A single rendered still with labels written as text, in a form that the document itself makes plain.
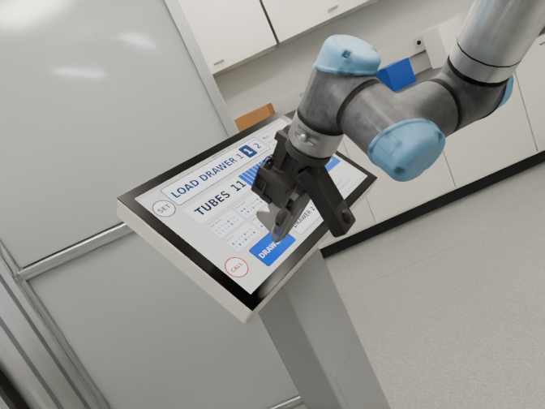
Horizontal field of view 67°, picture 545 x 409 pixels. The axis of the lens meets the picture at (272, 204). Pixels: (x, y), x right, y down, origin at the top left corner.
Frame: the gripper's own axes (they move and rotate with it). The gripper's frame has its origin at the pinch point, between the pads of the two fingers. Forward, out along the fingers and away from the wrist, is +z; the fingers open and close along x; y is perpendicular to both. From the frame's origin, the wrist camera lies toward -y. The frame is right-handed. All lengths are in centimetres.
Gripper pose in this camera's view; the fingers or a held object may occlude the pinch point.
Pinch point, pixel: (281, 238)
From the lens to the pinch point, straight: 73.6
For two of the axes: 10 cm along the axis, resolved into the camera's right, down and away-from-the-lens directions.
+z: -2.9, 6.9, 6.7
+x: -5.6, 4.5, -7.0
